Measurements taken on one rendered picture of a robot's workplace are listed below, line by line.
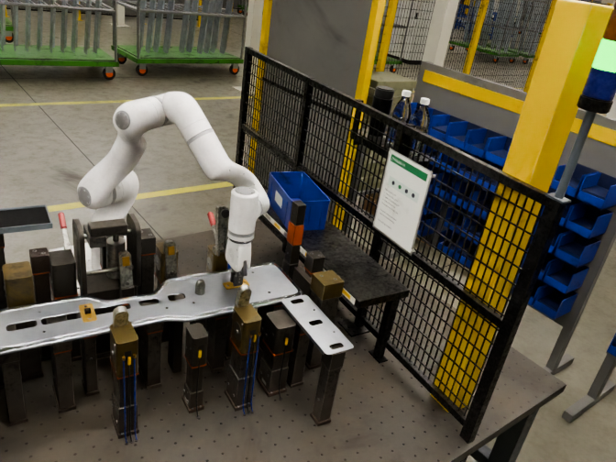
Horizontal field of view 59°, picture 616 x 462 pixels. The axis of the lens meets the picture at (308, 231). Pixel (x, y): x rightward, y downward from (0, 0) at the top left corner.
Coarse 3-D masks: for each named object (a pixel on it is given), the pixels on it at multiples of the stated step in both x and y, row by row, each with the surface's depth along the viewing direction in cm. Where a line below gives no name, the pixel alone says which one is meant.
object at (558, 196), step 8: (584, 96) 125; (584, 104) 125; (592, 104) 123; (600, 104) 123; (608, 104) 123; (592, 112) 126; (600, 112) 124; (608, 112) 125; (584, 120) 128; (592, 120) 127; (584, 128) 128; (584, 136) 129; (576, 144) 130; (576, 152) 131; (568, 160) 132; (576, 160) 132; (568, 168) 133; (568, 176) 133; (560, 184) 135; (560, 192) 136; (560, 200) 135; (568, 200) 136
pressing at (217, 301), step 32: (160, 288) 173; (192, 288) 176; (224, 288) 178; (256, 288) 181; (288, 288) 184; (0, 320) 149; (32, 320) 151; (96, 320) 155; (128, 320) 157; (160, 320) 160; (192, 320) 163; (0, 352) 139
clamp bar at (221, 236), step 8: (216, 208) 183; (224, 208) 184; (216, 216) 183; (224, 216) 181; (216, 224) 184; (224, 224) 186; (216, 232) 185; (224, 232) 187; (216, 240) 186; (224, 240) 188
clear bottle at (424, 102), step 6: (420, 102) 185; (426, 102) 184; (420, 108) 185; (426, 108) 185; (414, 114) 187; (420, 114) 185; (426, 114) 185; (414, 120) 186; (420, 120) 185; (426, 120) 186; (420, 126) 186; (426, 126) 187; (426, 132) 188; (414, 144) 189; (420, 144) 189; (414, 156) 191
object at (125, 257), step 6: (120, 252) 170; (126, 252) 170; (120, 258) 170; (126, 258) 170; (120, 264) 170; (126, 264) 171; (120, 270) 171; (126, 270) 172; (120, 276) 172; (126, 276) 172; (132, 276) 173; (120, 282) 173; (126, 282) 172; (132, 282) 174
